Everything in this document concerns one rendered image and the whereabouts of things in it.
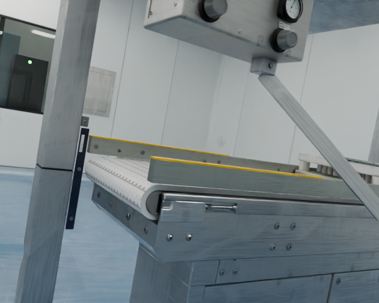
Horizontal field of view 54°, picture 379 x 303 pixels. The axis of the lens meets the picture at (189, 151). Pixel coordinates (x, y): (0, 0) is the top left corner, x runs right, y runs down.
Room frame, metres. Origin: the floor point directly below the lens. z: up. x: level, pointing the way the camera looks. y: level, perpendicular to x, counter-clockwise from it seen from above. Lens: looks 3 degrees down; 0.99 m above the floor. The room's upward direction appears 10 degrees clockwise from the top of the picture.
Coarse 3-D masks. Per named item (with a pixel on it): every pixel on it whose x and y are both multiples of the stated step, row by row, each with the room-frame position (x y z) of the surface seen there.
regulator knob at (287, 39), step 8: (280, 24) 0.54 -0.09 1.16; (272, 32) 0.53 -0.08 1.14; (280, 32) 0.52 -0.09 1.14; (288, 32) 0.51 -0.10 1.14; (272, 40) 0.53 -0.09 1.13; (280, 40) 0.52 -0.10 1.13; (288, 40) 0.52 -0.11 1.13; (296, 40) 0.52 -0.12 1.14; (272, 48) 0.53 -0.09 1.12; (280, 48) 0.53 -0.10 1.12; (288, 48) 0.53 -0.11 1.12
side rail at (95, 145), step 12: (96, 144) 0.72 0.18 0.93; (108, 144) 0.73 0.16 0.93; (120, 144) 0.75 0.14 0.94; (132, 144) 0.76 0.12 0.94; (120, 156) 0.75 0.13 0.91; (132, 156) 0.76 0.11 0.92; (144, 156) 0.78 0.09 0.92; (168, 156) 0.81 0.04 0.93; (180, 156) 0.83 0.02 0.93; (192, 156) 0.84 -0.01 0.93; (204, 156) 0.86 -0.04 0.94; (216, 156) 0.88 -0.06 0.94; (228, 156) 0.90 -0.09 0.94; (264, 168) 0.96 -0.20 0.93; (276, 168) 0.99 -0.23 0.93; (288, 168) 1.01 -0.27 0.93; (312, 168) 1.06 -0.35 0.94
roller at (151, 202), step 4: (152, 192) 0.51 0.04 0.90; (156, 192) 0.50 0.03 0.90; (160, 192) 0.51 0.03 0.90; (148, 196) 0.51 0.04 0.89; (152, 196) 0.50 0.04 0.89; (156, 196) 0.50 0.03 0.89; (160, 196) 0.51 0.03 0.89; (148, 200) 0.50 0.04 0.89; (152, 200) 0.50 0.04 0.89; (156, 200) 0.51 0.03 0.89; (160, 200) 0.51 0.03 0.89; (148, 204) 0.50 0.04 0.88; (152, 204) 0.50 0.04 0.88; (156, 204) 0.51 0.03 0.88; (160, 204) 0.51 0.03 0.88; (148, 208) 0.50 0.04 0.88; (152, 208) 0.50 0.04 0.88; (156, 208) 0.51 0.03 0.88; (160, 208) 0.51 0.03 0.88; (152, 212) 0.50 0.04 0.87; (156, 212) 0.51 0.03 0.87
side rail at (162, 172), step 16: (160, 176) 0.49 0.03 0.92; (176, 176) 0.51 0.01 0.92; (192, 176) 0.52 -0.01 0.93; (208, 176) 0.53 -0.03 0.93; (224, 176) 0.55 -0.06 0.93; (240, 176) 0.57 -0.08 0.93; (256, 176) 0.58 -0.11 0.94; (272, 176) 0.60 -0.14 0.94; (288, 176) 0.62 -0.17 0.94; (288, 192) 0.63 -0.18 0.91; (304, 192) 0.65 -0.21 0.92; (320, 192) 0.67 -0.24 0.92; (336, 192) 0.70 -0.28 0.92; (352, 192) 0.72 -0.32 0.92
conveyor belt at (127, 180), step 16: (96, 160) 0.70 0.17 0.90; (112, 160) 0.70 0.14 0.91; (128, 160) 0.75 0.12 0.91; (96, 176) 0.65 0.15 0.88; (112, 176) 0.60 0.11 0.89; (128, 176) 0.57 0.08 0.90; (144, 176) 0.56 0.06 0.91; (112, 192) 0.59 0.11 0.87; (128, 192) 0.54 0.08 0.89; (144, 192) 0.50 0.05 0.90; (208, 192) 0.56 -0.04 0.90; (224, 192) 0.58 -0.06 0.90; (240, 192) 0.59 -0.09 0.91; (256, 192) 0.61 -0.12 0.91; (272, 192) 0.64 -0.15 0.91; (144, 208) 0.50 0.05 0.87
